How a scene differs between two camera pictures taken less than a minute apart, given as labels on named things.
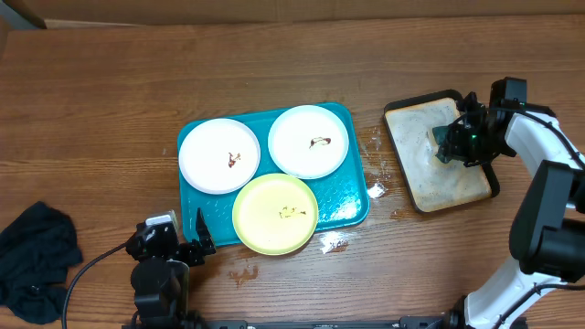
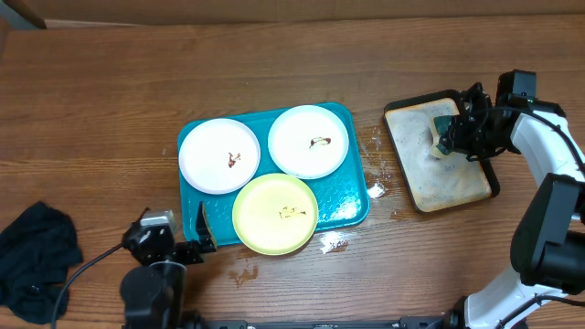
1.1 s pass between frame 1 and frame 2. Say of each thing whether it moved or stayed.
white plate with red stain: stayed
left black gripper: stayed
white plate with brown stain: stayed
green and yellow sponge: moved
